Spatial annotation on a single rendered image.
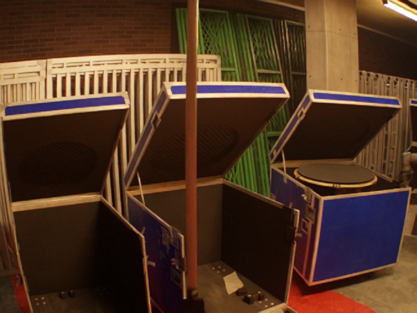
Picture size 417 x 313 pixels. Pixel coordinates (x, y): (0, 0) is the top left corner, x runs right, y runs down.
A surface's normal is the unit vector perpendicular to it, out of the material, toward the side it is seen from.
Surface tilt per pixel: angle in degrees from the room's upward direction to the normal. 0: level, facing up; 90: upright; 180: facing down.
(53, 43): 90
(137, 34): 90
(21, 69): 87
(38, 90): 87
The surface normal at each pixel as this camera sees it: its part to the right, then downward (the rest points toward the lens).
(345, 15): 0.56, 0.18
